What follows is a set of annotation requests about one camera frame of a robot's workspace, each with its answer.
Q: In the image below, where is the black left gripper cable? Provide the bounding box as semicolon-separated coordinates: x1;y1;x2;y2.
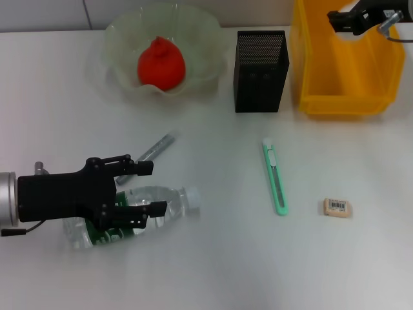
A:
1;220;45;237

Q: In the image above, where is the black mesh pen holder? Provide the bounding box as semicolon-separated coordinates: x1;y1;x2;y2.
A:
234;30;290;114

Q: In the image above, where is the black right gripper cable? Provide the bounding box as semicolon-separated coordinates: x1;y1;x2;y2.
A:
377;10;413;43

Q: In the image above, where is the red-orange toy orange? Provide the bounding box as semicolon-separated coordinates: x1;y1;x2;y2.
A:
137;36;187;91

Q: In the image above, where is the clear green-label water bottle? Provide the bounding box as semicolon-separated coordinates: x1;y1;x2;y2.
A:
62;185;201;251

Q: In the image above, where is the green utility knife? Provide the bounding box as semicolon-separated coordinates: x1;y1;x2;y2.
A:
261;138;289;216

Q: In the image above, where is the beige eraser with barcode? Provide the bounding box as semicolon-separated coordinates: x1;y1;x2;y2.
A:
322;198;354;218

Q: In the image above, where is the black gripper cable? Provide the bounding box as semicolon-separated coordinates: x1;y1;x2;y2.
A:
377;10;413;43
1;220;45;237

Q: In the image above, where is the yellow plastic bin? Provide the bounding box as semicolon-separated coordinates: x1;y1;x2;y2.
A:
290;0;407;121

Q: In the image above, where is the translucent wavy fruit plate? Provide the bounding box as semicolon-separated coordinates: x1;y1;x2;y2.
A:
103;3;228;98

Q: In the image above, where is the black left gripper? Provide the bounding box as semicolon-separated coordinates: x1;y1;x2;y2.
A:
17;154;168;231

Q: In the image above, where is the gray marker pen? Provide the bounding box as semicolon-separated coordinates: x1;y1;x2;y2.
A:
115;130;179;186

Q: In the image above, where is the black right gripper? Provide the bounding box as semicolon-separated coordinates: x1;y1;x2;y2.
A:
327;0;413;35

